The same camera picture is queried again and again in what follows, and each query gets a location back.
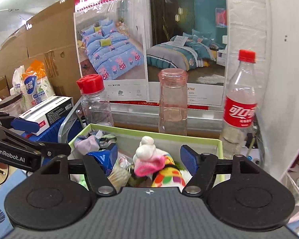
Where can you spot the brown cardboard box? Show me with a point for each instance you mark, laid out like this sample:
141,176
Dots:
49,38

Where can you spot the white pink knitted sock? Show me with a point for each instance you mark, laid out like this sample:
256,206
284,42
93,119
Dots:
146,159

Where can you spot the coca cola bottle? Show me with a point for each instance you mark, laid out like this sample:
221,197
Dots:
240,105

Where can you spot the tissue pack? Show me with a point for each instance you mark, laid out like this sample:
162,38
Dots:
32,83

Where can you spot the clear jar red lid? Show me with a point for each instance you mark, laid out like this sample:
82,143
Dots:
95,102

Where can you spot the bedding poster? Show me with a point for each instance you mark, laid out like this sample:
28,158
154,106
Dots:
129,42

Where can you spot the blue metal machine box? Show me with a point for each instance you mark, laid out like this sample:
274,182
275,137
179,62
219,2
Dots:
51,134

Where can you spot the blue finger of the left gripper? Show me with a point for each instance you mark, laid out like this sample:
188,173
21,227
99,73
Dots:
25,125

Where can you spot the white red black carton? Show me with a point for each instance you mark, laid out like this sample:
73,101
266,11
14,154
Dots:
48,112

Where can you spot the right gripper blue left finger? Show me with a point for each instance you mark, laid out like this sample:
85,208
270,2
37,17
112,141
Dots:
106,158

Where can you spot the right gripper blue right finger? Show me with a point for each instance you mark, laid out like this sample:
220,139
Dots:
190,158

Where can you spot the beige small pouch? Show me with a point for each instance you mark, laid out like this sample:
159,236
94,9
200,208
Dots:
119,177

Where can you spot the pink glass bottle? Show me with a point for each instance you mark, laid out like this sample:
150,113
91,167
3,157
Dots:
173,101

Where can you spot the crumpled pastel cloth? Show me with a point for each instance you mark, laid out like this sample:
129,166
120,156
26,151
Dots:
94,141

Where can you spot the colourful white sock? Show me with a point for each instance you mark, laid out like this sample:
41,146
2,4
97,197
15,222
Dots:
169,176

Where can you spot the green cardboard box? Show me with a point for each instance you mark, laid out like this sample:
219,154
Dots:
128,141

